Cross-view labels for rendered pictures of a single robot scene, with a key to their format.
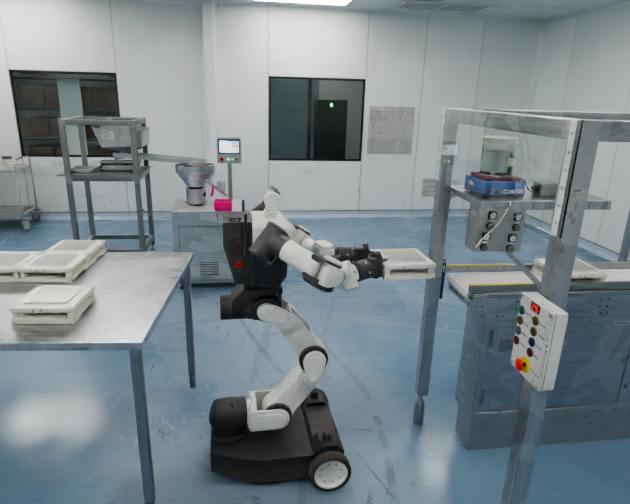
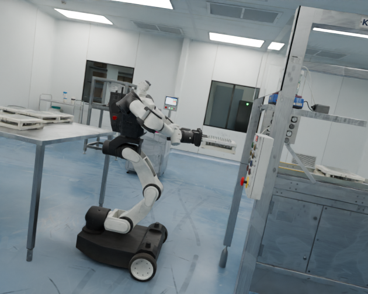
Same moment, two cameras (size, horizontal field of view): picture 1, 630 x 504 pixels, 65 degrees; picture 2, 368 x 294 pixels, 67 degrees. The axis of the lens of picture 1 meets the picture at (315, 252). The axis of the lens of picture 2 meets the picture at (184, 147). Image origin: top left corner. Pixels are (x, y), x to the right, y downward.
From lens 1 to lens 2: 0.87 m
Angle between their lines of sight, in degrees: 17
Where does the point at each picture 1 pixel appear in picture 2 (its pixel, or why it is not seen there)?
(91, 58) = (124, 59)
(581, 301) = (341, 194)
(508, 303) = (284, 182)
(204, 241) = (144, 147)
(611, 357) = (367, 248)
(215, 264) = not seen: hidden behind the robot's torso
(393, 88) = not seen: hidden behind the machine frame
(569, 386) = (330, 262)
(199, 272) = not seen: hidden behind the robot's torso
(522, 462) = (244, 268)
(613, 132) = (324, 17)
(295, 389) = (138, 210)
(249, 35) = (205, 58)
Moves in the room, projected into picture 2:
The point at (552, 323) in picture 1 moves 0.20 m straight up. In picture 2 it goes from (260, 143) to (271, 93)
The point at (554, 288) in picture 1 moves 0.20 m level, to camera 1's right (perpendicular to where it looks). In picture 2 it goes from (274, 129) to (325, 138)
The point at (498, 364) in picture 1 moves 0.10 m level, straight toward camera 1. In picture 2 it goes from (275, 228) to (270, 232)
